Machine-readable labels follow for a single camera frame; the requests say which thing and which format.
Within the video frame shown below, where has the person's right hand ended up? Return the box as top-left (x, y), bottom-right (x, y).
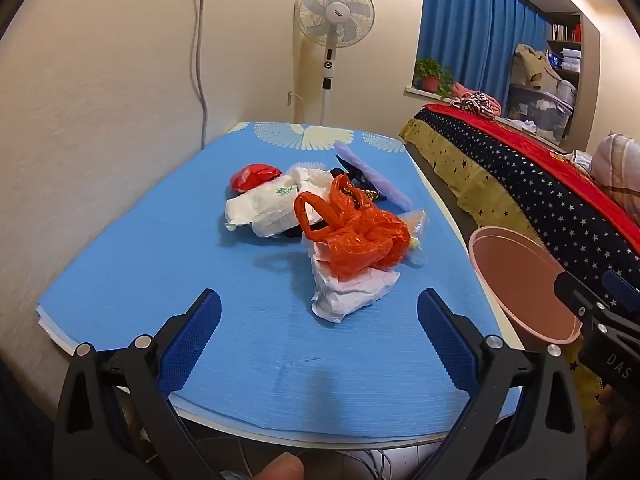
top-left (587, 390), bottom-right (640, 466)

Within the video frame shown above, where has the clear plastic storage box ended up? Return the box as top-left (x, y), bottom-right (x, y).
top-left (506, 81), bottom-right (577, 139)

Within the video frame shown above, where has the potted green plant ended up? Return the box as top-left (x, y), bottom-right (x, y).
top-left (413, 57), bottom-right (454, 99)

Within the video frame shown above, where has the pink plastic bin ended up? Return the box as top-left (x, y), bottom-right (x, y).
top-left (469, 226), bottom-right (583, 343)

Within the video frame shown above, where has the white standing fan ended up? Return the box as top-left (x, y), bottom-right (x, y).
top-left (293, 0), bottom-right (376, 126)

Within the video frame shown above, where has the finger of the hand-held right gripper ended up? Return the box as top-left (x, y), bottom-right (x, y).
top-left (601, 269), bottom-right (640, 311)
top-left (554, 271), bottom-right (603, 317)

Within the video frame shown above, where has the person's left hand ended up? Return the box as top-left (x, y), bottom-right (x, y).
top-left (247, 451), bottom-right (306, 480)

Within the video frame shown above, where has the black white striped cloth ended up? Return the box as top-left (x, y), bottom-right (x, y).
top-left (452, 92), bottom-right (496, 121)

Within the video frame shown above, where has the clear plastic wrapper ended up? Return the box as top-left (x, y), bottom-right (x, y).
top-left (399, 209), bottom-right (430, 267)

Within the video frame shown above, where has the white table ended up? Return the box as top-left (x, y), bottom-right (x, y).
top-left (35, 152), bottom-right (526, 450)

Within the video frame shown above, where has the bookshelf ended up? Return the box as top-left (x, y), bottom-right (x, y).
top-left (545, 12), bottom-right (584, 87)

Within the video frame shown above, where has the white tissue packet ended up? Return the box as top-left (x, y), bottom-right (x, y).
top-left (224, 180), bottom-right (302, 239)

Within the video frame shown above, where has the bed with star blanket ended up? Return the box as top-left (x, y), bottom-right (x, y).
top-left (399, 105), bottom-right (640, 413)

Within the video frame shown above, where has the red blanket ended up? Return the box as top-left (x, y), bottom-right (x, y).
top-left (425, 103), bottom-right (640, 257)

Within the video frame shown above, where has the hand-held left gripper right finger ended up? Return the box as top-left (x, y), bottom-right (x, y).
top-left (416, 287), bottom-right (587, 480)

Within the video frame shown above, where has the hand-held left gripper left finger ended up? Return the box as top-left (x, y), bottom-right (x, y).
top-left (52, 288), bottom-right (223, 480)

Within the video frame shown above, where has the orange plastic bag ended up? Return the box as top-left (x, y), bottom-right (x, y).
top-left (293, 174), bottom-right (412, 281)

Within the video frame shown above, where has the purple sponge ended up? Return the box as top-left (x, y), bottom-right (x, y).
top-left (333, 141), bottom-right (414, 211)

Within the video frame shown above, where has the red plastic bag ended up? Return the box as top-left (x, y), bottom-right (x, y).
top-left (230, 162), bottom-right (281, 194)

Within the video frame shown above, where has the pink garment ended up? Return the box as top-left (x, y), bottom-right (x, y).
top-left (452, 82), bottom-right (502, 120)

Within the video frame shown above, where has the black leopard print cloth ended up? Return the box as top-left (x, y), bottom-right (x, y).
top-left (334, 155), bottom-right (387, 202)

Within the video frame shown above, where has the crumpled white paper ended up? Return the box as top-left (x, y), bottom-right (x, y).
top-left (310, 244), bottom-right (402, 324)

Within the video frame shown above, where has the beige coat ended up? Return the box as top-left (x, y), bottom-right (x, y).
top-left (513, 43), bottom-right (564, 90)

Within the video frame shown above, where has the grey wall cable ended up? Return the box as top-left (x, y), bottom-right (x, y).
top-left (191, 0), bottom-right (212, 151)

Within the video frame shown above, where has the blue curtain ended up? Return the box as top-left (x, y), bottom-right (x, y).
top-left (412, 0), bottom-right (551, 107)

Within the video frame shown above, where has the plaid pillow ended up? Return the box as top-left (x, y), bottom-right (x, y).
top-left (590, 133), bottom-right (640, 212)

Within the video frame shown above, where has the crumpled white tissue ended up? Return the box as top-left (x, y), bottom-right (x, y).
top-left (291, 162), bottom-right (335, 197)

